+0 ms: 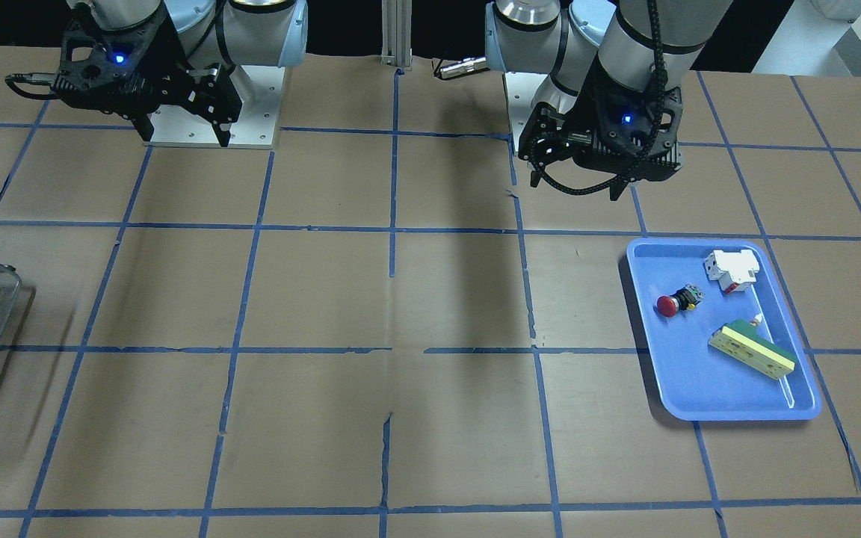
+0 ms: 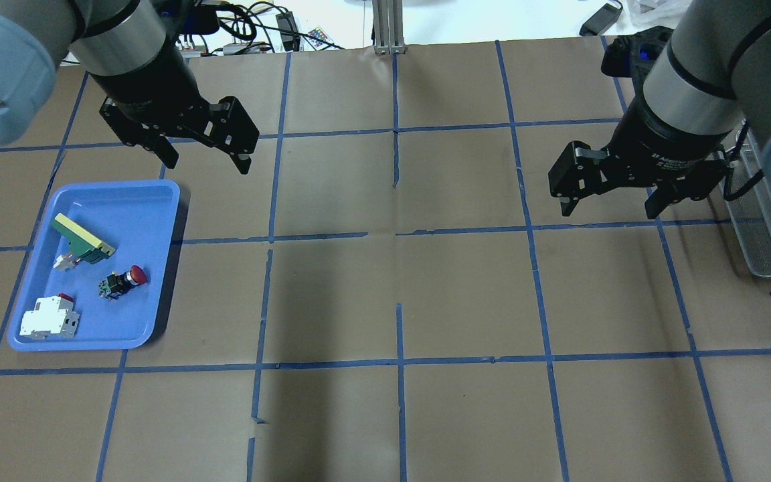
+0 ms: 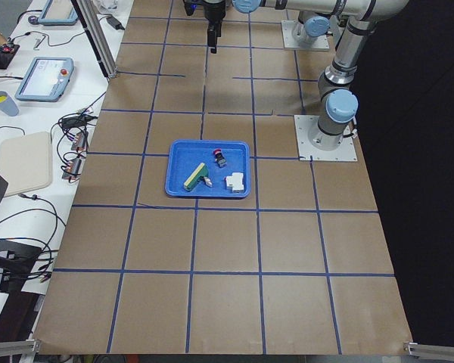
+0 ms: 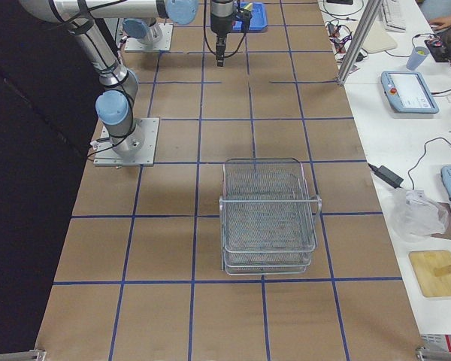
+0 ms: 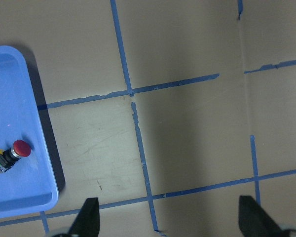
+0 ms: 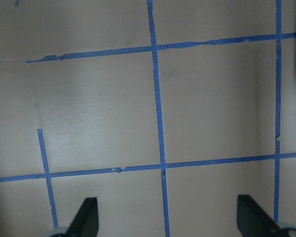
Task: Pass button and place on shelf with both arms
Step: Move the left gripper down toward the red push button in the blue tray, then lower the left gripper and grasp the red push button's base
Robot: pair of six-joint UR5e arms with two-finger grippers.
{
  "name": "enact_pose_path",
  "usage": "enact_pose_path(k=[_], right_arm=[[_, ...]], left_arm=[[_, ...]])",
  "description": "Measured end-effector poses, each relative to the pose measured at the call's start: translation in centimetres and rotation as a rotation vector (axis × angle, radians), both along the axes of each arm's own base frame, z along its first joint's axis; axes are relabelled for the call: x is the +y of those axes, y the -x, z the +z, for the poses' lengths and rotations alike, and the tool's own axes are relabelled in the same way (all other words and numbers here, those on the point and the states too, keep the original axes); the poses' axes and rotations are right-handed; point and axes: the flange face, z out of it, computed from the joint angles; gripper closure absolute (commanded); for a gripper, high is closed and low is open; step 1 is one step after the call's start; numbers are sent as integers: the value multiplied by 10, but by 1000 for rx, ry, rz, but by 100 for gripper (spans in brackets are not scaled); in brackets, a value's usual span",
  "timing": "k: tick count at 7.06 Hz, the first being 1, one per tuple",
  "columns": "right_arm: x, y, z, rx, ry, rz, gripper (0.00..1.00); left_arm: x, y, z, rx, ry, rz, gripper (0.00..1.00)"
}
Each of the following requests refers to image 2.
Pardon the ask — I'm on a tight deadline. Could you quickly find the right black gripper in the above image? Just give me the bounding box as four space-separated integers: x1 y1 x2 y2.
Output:
548 100 730 220

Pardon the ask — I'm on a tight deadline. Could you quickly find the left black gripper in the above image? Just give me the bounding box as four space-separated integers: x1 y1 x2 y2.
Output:
94 51 260 176

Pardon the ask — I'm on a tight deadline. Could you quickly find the red emergency push button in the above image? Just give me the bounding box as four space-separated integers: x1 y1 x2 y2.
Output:
98 264 148 300

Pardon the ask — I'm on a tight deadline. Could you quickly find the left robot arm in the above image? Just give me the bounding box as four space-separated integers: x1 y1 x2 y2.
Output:
0 1 260 175

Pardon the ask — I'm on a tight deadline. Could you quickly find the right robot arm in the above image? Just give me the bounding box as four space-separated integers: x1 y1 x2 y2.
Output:
548 1 771 219

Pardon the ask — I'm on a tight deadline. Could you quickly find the green yellow terminal block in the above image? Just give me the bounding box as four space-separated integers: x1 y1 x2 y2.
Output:
50 213 116 264

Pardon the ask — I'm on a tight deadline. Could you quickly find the black power adapter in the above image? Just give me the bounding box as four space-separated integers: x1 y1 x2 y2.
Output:
578 1 624 37

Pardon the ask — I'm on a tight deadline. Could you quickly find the blue plastic tray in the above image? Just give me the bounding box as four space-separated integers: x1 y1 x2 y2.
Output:
6 179 181 353

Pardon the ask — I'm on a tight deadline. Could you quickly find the small white connector part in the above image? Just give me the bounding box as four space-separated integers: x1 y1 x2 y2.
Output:
53 254 80 271

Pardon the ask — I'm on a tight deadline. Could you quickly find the white circuit breaker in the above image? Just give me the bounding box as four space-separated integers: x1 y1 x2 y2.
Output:
19 293 80 339

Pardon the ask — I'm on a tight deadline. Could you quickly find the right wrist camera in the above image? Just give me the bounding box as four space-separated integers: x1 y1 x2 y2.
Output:
600 25 675 90

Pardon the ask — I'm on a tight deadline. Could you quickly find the wire mesh shelf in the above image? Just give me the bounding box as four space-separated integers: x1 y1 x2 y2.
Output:
720 120 771 296

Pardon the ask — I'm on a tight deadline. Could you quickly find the aluminium frame post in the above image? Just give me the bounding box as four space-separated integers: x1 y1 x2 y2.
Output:
372 0 406 56

